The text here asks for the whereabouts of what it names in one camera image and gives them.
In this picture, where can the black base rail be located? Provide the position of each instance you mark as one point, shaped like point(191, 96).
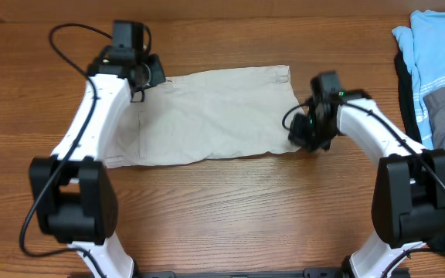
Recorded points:
point(245, 275)

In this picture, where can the beige khaki shorts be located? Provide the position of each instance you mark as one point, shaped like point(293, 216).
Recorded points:
point(217, 114)

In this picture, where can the black garment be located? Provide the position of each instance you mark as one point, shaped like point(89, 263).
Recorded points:
point(407, 109)

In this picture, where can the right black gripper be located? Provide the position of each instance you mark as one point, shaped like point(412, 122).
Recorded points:
point(297, 137)

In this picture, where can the light blue shirt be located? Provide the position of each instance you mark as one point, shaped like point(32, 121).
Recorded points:
point(423, 47)

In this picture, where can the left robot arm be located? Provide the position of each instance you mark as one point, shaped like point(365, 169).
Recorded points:
point(75, 209)

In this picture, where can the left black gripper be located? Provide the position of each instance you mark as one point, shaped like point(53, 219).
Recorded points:
point(157, 74)

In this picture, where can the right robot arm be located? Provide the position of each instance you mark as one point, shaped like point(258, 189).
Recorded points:
point(408, 206)

